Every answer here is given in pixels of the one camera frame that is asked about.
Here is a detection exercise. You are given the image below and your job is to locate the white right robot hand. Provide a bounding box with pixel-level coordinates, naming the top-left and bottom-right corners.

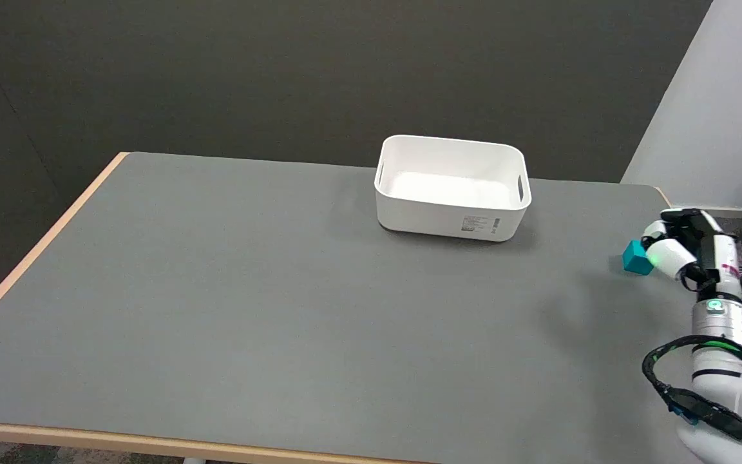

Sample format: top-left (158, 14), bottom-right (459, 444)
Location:
top-left (641, 208), bottom-right (742, 303)

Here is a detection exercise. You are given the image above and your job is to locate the blue wooden cube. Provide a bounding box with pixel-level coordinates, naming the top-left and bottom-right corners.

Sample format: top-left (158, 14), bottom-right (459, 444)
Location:
top-left (622, 240), bottom-right (656, 276)

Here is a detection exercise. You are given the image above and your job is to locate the white plastic storage bin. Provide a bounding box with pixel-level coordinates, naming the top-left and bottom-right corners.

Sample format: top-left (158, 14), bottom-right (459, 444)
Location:
top-left (374, 135), bottom-right (533, 243)

